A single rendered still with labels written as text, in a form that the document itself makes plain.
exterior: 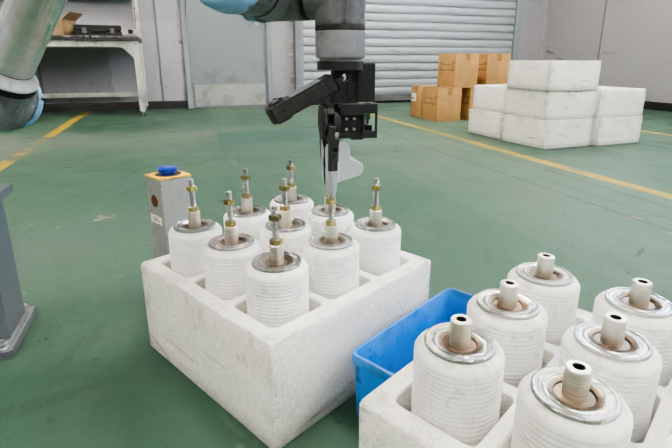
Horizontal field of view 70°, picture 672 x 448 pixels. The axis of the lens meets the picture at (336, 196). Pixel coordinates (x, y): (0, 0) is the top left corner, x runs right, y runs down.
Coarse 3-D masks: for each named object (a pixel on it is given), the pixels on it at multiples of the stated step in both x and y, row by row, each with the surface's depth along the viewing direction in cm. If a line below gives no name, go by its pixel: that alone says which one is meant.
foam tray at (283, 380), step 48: (144, 288) 90; (192, 288) 79; (384, 288) 81; (192, 336) 80; (240, 336) 69; (288, 336) 66; (336, 336) 74; (240, 384) 72; (288, 384) 68; (336, 384) 76; (288, 432) 70
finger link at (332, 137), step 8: (328, 120) 72; (328, 128) 71; (328, 136) 71; (336, 136) 71; (328, 144) 72; (336, 144) 71; (328, 152) 72; (336, 152) 72; (328, 160) 72; (336, 160) 73; (328, 168) 73; (336, 168) 73
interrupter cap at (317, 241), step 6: (318, 234) 83; (342, 234) 83; (312, 240) 80; (318, 240) 80; (324, 240) 81; (342, 240) 80; (348, 240) 80; (312, 246) 78; (318, 246) 77; (324, 246) 78; (330, 246) 77; (336, 246) 78; (342, 246) 77; (348, 246) 78
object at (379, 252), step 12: (396, 228) 87; (360, 240) 85; (372, 240) 84; (384, 240) 84; (396, 240) 86; (360, 252) 86; (372, 252) 85; (384, 252) 85; (396, 252) 87; (360, 264) 87; (372, 264) 86; (384, 264) 86; (396, 264) 88
